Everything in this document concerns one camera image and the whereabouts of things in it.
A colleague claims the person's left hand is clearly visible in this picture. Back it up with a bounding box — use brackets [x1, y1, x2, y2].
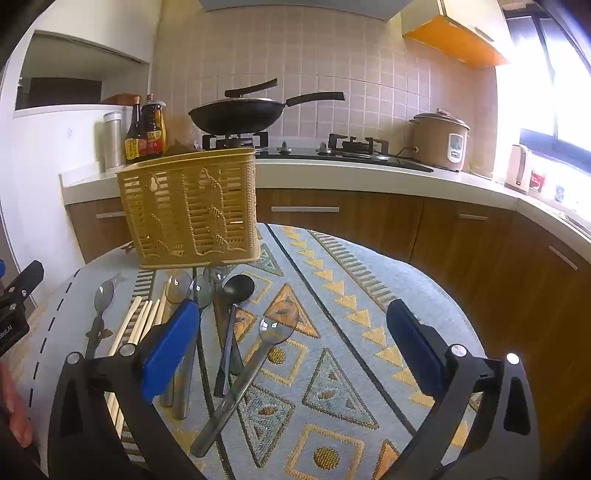
[0, 364, 34, 448]

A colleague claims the black plastic spoon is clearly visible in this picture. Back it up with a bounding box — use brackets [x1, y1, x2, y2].
[213, 274, 256, 398]

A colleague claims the patterned blue tablecloth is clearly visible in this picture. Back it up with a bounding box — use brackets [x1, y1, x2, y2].
[9, 224, 491, 480]

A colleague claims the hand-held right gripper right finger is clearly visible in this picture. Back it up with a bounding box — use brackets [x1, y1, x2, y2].
[379, 299, 541, 480]

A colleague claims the black gas stove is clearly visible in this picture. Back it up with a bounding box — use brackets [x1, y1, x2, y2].
[201, 131, 435, 173]

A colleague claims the metal canister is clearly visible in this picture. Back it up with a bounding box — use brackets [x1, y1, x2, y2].
[102, 111, 125, 169]

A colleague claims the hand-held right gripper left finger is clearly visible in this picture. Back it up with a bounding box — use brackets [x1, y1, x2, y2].
[48, 300, 208, 480]

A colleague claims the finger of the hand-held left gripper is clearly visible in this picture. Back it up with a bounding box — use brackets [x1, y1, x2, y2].
[0, 260, 45, 305]

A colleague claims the window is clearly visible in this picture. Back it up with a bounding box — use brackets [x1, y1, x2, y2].
[502, 8, 591, 155]

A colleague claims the black wok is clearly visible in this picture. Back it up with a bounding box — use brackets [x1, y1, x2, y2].
[188, 91, 346, 134]

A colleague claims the beige rice cooker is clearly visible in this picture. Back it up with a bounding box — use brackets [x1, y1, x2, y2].
[410, 109, 471, 173]

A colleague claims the orange wall cabinet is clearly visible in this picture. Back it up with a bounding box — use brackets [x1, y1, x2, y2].
[401, 0, 511, 68]

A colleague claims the dark wide sauce bottle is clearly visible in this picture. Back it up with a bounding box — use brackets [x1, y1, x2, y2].
[140, 93, 167, 159]

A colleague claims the clear spoon with dark handle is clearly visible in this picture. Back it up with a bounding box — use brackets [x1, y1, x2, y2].
[85, 280, 116, 360]

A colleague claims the yellow plastic utensil basket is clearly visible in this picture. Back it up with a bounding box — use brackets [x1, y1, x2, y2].
[115, 147, 258, 270]

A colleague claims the large clear plastic spoon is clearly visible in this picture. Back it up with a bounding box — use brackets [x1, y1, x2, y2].
[189, 313, 299, 457]

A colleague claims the white electric kettle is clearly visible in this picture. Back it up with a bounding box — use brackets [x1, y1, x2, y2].
[505, 144, 533, 193]

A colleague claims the white kitchen countertop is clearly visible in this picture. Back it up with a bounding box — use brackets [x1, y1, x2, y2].
[59, 157, 591, 250]

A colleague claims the range hood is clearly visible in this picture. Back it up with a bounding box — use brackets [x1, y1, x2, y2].
[201, 0, 403, 22]

